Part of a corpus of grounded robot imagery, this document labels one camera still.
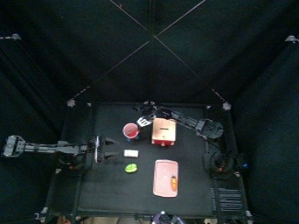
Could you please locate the red plastic cup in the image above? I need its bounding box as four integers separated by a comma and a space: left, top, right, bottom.
121, 122, 141, 140

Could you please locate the small white block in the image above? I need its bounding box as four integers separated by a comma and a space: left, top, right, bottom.
122, 149, 140, 158

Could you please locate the wooden box with red drawer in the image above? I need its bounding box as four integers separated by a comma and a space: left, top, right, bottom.
150, 117, 177, 147

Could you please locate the green split toy vegetable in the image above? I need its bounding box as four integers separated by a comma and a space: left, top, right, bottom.
124, 163, 138, 174

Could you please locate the pink cutting board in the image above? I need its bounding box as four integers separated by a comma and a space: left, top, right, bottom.
152, 158, 180, 199

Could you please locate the orange toy carrot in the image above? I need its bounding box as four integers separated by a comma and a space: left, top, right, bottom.
169, 175, 178, 193

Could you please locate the white printed label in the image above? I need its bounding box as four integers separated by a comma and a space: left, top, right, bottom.
214, 186, 248, 214

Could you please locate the black frame post with foot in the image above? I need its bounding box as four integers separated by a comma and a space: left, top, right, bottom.
144, 0, 156, 108

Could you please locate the grey camera on mount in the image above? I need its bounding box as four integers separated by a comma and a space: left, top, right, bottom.
150, 210, 185, 224

